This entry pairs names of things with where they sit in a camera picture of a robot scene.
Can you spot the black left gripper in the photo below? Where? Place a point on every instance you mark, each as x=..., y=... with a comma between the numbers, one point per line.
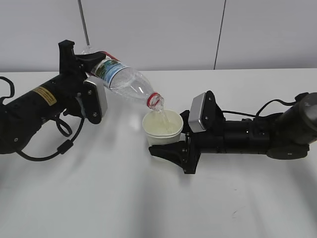
x=71, y=71

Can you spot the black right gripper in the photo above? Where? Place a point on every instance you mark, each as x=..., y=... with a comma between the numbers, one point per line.
x=184, y=154

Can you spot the white paper cup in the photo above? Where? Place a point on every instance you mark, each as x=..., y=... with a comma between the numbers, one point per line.
x=162, y=128

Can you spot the clear red-label water bottle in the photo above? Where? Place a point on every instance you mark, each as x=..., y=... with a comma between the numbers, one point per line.
x=127, y=82

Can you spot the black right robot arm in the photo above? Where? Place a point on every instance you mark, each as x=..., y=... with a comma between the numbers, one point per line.
x=281, y=136

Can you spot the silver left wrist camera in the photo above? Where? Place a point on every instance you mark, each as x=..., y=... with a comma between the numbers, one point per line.
x=94, y=99

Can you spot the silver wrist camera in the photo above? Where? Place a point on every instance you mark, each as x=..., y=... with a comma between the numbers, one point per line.
x=195, y=119
x=94, y=99

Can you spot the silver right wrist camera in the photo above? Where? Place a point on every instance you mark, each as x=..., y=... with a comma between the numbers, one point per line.
x=195, y=119

